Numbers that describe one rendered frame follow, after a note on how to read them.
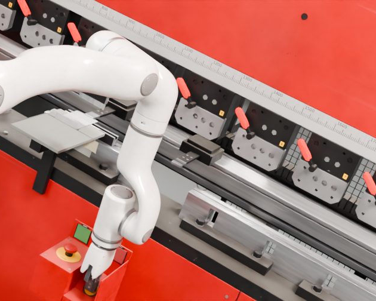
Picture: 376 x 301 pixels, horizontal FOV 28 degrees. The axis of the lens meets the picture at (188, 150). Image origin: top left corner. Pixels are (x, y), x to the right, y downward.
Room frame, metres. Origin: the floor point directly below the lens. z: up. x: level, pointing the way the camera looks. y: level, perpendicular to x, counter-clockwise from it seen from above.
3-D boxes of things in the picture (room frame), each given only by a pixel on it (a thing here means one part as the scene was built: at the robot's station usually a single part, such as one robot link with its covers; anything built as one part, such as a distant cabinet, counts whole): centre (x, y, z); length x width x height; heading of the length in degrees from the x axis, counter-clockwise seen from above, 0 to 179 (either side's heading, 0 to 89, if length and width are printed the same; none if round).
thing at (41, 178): (2.08, 0.41, 0.88); 0.14 x 0.04 x 0.22; 162
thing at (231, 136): (2.58, 0.03, 1.02); 0.37 x 0.06 x 0.04; 72
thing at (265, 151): (2.08, -0.20, 1.24); 0.15 x 0.09 x 0.17; 72
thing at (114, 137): (2.25, 0.33, 0.99); 0.20 x 0.03 x 0.03; 72
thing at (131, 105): (2.42, 0.31, 1.01); 0.26 x 0.12 x 0.05; 162
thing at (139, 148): (1.75, 0.09, 1.10); 0.16 x 0.09 x 0.30; 68
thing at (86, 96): (2.26, 0.35, 1.11); 0.10 x 0.02 x 0.10; 72
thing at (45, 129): (2.12, 0.39, 1.00); 0.26 x 0.18 x 0.01; 162
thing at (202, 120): (2.14, -0.01, 1.24); 0.15 x 0.09 x 0.17; 72
